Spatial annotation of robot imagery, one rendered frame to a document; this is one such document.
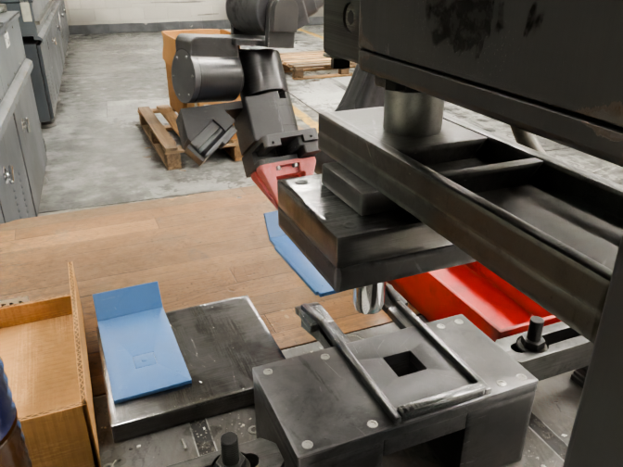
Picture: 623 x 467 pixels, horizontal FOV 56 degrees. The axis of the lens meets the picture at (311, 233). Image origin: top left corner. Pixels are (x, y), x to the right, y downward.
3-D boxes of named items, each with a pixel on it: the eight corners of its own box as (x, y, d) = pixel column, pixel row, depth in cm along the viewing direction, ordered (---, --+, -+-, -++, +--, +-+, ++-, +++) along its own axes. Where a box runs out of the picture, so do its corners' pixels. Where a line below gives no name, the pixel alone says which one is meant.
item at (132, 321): (159, 302, 67) (157, 279, 66) (192, 383, 55) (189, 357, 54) (95, 316, 65) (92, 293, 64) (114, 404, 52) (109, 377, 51)
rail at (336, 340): (324, 340, 53) (324, 318, 52) (400, 443, 42) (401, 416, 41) (319, 342, 53) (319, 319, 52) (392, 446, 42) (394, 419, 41)
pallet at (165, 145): (309, 151, 416) (309, 132, 409) (167, 170, 380) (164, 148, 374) (256, 112, 515) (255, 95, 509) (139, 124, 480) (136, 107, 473)
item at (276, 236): (319, 223, 71) (318, 201, 70) (384, 280, 58) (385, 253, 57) (264, 235, 68) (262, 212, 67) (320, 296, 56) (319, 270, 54)
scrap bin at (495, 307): (448, 252, 83) (451, 213, 80) (584, 353, 62) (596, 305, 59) (372, 268, 79) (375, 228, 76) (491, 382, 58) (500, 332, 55)
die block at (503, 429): (451, 386, 57) (460, 322, 54) (521, 460, 49) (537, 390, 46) (256, 447, 50) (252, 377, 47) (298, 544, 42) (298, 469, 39)
